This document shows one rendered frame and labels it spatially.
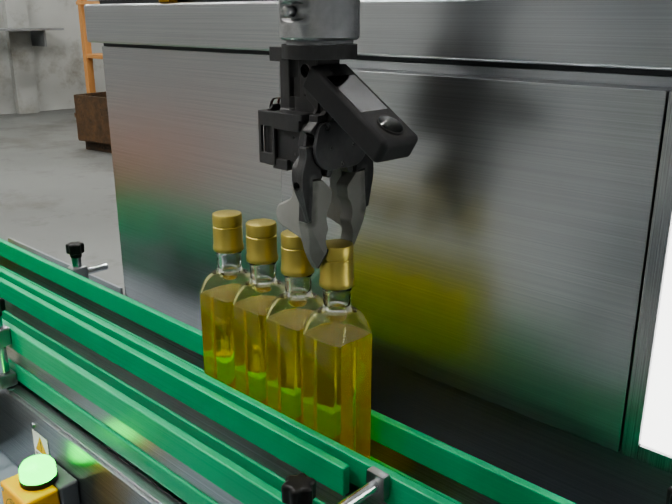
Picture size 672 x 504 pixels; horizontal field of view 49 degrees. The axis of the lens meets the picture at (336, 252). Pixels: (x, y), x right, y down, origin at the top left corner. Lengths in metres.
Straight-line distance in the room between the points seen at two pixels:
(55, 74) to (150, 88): 10.93
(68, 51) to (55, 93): 0.66
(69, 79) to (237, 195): 11.19
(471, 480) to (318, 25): 0.45
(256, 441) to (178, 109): 0.55
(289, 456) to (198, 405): 0.16
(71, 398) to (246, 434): 0.27
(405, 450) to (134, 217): 0.71
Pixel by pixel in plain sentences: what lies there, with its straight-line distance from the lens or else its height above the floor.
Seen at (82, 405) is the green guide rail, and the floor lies 0.92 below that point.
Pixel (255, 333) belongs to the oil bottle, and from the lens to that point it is 0.83.
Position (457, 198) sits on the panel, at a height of 1.20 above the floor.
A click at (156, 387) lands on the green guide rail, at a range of 0.97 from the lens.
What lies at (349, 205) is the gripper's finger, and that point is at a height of 1.20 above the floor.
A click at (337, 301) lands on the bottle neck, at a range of 0.74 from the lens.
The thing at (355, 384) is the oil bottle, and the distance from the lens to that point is 0.77.
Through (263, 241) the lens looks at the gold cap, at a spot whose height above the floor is 1.14.
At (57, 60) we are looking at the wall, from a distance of 12.15.
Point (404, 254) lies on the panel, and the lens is 0.84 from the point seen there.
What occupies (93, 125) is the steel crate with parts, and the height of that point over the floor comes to 0.29.
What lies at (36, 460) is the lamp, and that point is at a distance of 1.02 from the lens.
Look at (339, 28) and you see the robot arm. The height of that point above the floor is 1.37.
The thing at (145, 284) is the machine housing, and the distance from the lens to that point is 1.35.
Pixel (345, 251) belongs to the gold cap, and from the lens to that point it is 0.72.
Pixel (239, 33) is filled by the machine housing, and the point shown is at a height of 1.36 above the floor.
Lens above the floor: 1.38
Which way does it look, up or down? 18 degrees down
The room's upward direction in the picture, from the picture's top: straight up
